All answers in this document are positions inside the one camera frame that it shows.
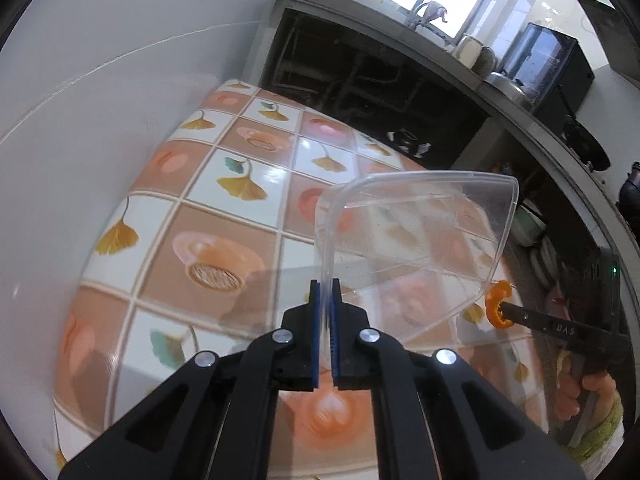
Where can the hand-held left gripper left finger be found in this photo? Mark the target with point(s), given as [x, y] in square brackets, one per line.
[315, 335]

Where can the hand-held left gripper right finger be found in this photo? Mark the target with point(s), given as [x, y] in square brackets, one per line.
[336, 335]

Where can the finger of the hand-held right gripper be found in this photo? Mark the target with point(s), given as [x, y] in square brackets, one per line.
[550, 327]

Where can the orange peel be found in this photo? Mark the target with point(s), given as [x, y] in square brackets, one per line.
[492, 310]

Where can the clear plastic container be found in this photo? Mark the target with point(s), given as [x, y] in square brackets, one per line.
[425, 220]

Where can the person's right forearm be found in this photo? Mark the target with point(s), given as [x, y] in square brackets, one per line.
[600, 435]

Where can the person's right hand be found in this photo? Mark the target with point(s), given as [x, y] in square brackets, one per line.
[600, 385]

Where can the black cooking pot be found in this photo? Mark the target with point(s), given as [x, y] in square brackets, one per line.
[631, 187]

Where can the black wok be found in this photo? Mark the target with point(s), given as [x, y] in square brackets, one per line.
[587, 145]

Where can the dark ceramic jar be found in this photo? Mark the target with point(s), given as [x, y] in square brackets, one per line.
[407, 142]

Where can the steel pot lid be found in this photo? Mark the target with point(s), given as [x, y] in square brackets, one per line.
[507, 87]

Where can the black metal box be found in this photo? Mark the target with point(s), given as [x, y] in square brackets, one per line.
[550, 70]

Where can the drain pipes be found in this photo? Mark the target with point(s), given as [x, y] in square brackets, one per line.
[350, 75]

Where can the white mug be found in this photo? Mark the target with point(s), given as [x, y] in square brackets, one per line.
[467, 51]

